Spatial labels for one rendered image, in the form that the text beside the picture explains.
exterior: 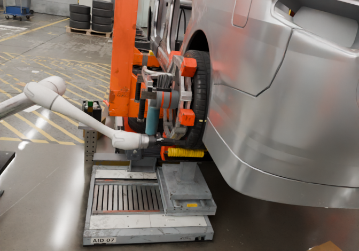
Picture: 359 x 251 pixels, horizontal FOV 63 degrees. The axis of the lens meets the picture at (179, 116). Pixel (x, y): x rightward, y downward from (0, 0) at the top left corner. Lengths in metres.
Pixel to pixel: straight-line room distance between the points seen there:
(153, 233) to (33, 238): 0.72
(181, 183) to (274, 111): 1.27
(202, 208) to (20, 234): 1.16
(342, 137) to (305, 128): 0.12
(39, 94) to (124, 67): 0.75
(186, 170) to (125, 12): 1.22
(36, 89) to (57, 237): 0.92
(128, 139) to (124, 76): 0.71
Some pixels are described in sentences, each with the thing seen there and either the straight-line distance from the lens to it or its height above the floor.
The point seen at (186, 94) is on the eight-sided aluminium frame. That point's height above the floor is 0.97.
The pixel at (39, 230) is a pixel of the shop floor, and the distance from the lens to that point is 2.16.
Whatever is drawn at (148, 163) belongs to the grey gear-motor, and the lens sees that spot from 2.59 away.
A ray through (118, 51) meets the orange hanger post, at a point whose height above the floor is 1.05.
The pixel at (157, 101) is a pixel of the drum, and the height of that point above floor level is 0.84.
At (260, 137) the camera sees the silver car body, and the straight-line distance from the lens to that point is 1.12.
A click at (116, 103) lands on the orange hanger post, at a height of 0.64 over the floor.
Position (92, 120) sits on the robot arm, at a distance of 1.83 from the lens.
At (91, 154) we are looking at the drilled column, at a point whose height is 0.09.
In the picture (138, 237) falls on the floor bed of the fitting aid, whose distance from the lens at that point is 1.99.
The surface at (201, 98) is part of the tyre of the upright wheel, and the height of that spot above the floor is 0.97.
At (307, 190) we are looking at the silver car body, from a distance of 1.25.
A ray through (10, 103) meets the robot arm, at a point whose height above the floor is 0.72.
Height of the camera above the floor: 1.46
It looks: 21 degrees down
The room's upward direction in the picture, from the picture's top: 9 degrees clockwise
